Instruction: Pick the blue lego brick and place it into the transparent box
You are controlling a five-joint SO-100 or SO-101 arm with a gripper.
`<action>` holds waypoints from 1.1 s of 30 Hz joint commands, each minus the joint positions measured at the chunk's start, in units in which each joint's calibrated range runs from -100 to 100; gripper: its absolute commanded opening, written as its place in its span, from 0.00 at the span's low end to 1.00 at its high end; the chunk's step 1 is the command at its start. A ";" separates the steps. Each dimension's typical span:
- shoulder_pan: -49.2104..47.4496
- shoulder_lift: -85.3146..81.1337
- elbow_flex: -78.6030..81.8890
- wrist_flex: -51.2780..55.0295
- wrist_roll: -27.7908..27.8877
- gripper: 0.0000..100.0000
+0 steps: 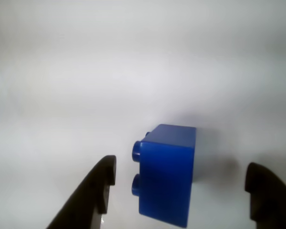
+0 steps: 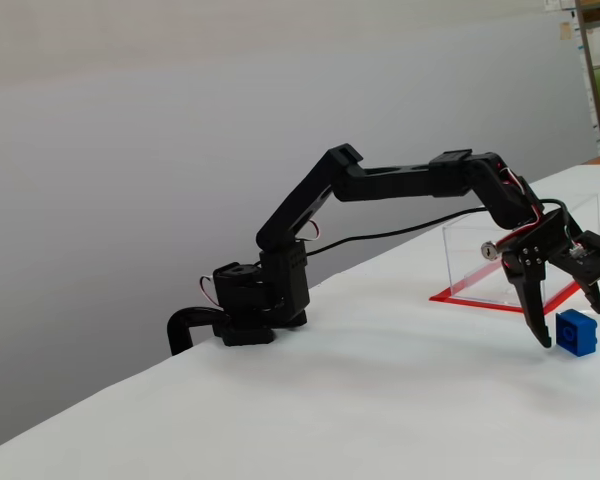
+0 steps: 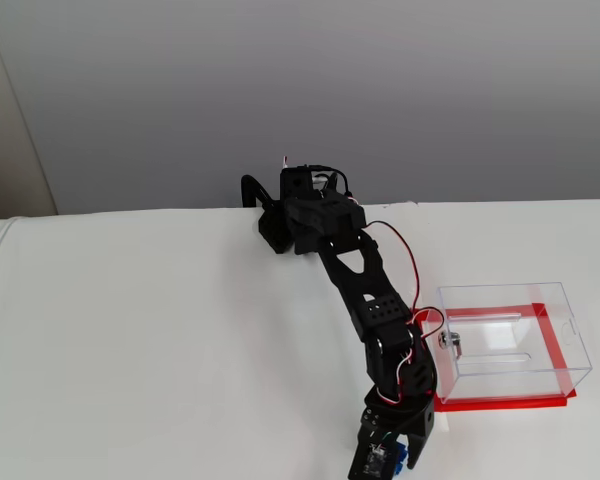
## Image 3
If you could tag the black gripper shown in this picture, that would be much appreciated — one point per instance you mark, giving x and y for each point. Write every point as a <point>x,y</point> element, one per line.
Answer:
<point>416,426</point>

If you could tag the blue lego brick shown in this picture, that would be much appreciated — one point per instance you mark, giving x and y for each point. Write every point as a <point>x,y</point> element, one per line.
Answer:
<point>402,452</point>

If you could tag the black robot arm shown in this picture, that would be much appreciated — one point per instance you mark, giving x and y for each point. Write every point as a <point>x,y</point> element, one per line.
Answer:
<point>360,280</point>

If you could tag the transparent plastic box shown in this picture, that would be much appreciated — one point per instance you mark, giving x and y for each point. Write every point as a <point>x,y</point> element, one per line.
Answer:
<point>505,300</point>

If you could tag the silver cam lock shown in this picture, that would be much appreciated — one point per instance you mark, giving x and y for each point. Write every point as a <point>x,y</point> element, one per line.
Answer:
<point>447,339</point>

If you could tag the red tape rectangle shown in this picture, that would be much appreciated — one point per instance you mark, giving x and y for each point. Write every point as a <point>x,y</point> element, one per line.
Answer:
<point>505,404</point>

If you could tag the black table clamp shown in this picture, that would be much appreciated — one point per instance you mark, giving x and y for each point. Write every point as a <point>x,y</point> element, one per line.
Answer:
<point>247,185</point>

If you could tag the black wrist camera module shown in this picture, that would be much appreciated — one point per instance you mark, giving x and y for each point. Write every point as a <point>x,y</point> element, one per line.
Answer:
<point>375,460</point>

